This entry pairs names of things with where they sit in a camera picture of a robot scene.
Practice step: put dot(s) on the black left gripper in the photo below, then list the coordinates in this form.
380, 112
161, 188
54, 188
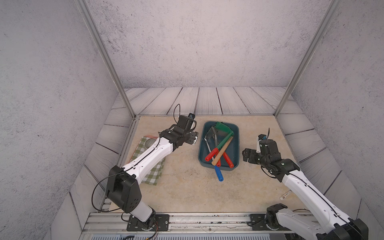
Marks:
194, 136

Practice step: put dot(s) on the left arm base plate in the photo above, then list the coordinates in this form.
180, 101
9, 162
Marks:
159, 222

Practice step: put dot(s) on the steel hoe with blue grip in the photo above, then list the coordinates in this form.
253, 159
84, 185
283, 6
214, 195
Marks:
217, 169

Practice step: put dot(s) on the aluminium front rail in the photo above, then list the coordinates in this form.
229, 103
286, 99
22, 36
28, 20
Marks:
183, 226

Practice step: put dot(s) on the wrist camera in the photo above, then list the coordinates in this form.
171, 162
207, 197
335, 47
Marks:
261, 139
191, 115

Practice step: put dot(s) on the grey ribbed glass cup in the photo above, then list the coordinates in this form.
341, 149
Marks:
149, 143

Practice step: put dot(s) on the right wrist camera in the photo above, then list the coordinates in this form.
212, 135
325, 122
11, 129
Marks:
261, 139

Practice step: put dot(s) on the grey hoe red grip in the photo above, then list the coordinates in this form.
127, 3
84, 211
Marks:
228, 160
215, 150

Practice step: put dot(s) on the green hoe with red grip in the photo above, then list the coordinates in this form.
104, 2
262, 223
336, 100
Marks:
225, 132

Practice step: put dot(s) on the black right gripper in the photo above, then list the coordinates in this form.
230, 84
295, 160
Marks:
246, 154

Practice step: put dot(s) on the green white checkered cloth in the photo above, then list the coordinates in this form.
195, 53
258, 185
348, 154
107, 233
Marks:
154, 174

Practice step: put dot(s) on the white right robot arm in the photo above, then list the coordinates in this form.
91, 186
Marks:
332, 223

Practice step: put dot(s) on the teal plastic storage box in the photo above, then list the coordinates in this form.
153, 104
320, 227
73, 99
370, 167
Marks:
233, 150

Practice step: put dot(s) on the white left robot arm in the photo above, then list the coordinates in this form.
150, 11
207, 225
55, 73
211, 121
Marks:
123, 186

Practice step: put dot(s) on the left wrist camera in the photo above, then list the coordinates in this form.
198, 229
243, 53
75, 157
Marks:
191, 115

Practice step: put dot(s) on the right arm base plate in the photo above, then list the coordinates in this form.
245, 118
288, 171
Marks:
258, 222

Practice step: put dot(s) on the wooden handled hoe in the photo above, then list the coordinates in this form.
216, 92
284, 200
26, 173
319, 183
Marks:
220, 153

